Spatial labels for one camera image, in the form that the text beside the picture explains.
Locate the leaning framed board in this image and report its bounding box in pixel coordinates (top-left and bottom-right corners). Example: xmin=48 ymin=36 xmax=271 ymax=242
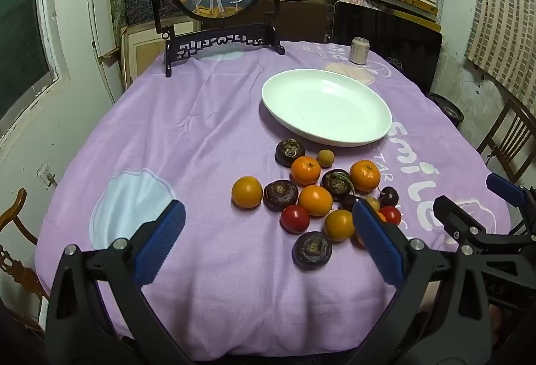
xmin=121 ymin=19 xmax=202 ymax=91

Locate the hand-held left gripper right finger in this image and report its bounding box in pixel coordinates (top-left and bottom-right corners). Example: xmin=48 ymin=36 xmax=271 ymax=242
xmin=352 ymin=199 xmax=492 ymax=365

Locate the brown cardboard box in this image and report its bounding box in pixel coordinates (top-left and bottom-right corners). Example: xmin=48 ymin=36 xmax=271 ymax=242
xmin=251 ymin=0 xmax=336 ymax=44

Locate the white oval plate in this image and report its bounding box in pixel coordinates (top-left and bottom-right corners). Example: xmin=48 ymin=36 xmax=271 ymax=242
xmin=261 ymin=69 xmax=393 ymax=147

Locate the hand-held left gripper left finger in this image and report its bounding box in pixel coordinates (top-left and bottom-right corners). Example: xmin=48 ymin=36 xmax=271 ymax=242
xmin=44 ymin=200 xmax=187 ymax=365

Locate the window with white frame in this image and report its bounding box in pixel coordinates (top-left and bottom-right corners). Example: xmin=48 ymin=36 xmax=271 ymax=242
xmin=0 ymin=0 xmax=59 ymax=131

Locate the slatted wooden chair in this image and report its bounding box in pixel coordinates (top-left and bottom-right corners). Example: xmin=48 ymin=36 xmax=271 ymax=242
xmin=476 ymin=95 xmax=536 ymax=184

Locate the red cherry tomato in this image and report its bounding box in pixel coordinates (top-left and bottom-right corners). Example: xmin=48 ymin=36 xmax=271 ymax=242
xmin=280 ymin=205 xmax=311 ymax=234
xmin=379 ymin=206 xmax=403 ymax=227

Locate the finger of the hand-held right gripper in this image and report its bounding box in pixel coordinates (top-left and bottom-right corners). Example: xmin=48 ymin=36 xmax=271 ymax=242
xmin=486 ymin=171 xmax=536 ymax=224
xmin=432 ymin=195 xmax=503 ymax=254

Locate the smooth yellow-orange orange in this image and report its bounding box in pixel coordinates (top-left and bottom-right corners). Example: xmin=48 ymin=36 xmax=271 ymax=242
xmin=324 ymin=209 xmax=356 ymax=242
xmin=231 ymin=176 xmax=264 ymax=209
xmin=297 ymin=185 xmax=334 ymax=217

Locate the purple printed tablecloth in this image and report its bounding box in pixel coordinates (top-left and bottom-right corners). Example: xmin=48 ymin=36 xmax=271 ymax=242
xmin=36 ymin=39 xmax=514 ymax=351

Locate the checked beige cloth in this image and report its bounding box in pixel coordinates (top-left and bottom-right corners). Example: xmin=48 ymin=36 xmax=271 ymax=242
xmin=464 ymin=0 xmax=536 ymax=86

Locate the carved wooden chair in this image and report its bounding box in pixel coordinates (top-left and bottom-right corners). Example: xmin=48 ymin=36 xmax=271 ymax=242
xmin=0 ymin=188 xmax=53 ymax=334

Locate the dark brown water chestnut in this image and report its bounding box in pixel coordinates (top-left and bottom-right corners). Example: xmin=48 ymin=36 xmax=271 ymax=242
xmin=292 ymin=231 xmax=333 ymax=271
xmin=263 ymin=179 xmax=299 ymax=212
xmin=275 ymin=138 xmax=306 ymax=168
xmin=321 ymin=168 xmax=353 ymax=202

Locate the black panel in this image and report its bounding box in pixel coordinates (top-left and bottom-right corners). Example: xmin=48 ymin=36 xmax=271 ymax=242
xmin=331 ymin=1 xmax=443 ymax=94

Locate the pale drink can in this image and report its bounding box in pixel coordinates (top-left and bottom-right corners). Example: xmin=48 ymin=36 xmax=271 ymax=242
xmin=349 ymin=37 xmax=370 ymax=65

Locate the white door panel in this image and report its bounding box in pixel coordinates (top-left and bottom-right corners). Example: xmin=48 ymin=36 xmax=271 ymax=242
xmin=87 ymin=0 xmax=126 ymax=104

